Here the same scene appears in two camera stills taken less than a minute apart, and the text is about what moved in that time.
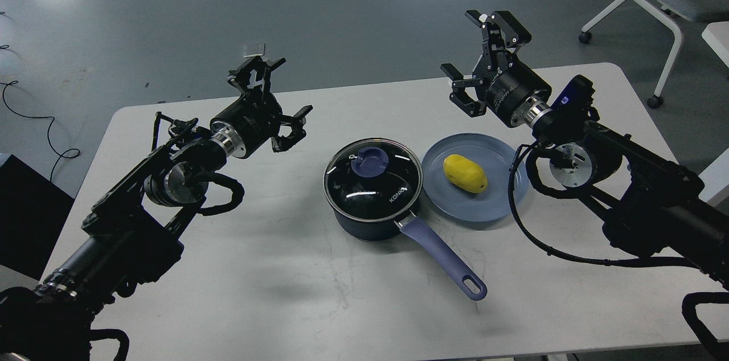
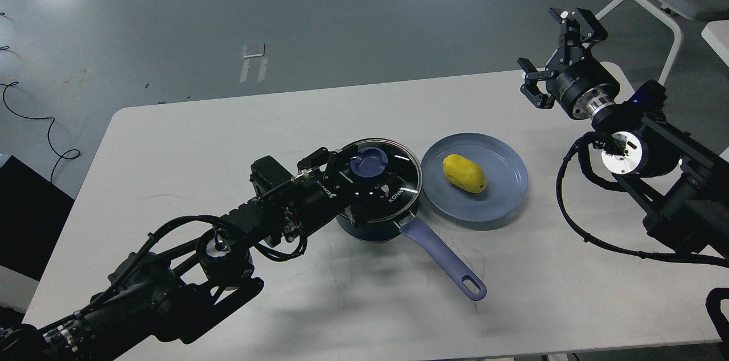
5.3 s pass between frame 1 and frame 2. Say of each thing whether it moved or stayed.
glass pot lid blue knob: stayed
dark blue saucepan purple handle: stayed
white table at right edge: stayed
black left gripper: moved
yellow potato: stayed
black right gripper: moved
